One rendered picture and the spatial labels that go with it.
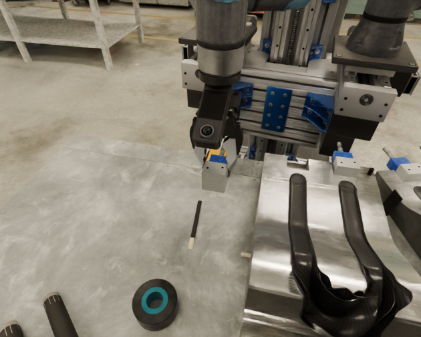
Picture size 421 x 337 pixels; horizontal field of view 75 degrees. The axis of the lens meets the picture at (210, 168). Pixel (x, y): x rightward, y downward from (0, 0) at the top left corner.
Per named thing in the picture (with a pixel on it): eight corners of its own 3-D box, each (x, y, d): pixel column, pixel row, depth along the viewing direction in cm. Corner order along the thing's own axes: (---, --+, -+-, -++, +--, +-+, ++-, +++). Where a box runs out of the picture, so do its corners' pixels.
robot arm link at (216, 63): (241, 53, 39) (186, 48, 41) (238, 83, 42) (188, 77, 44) (247, 36, 45) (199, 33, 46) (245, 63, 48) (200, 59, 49)
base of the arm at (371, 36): (345, 38, 91) (356, 4, 84) (395, 43, 87) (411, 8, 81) (345, 53, 81) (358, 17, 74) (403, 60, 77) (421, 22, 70)
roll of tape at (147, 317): (137, 338, 47) (133, 331, 45) (133, 293, 53) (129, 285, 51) (182, 323, 49) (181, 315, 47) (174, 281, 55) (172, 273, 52)
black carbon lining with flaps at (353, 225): (286, 178, 66) (294, 147, 60) (356, 188, 64) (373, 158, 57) (281, 334, 42) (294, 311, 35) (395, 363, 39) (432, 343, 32)
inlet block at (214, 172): (214, 152, 69) (214, 135, 66) (233, 155, 68) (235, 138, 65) (202, 189, 60) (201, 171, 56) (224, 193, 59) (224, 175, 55)
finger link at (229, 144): (245, 156, 61) (239, 120, 55) (242, 174, 57) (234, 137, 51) (232, 156, 62) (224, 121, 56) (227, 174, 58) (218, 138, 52)
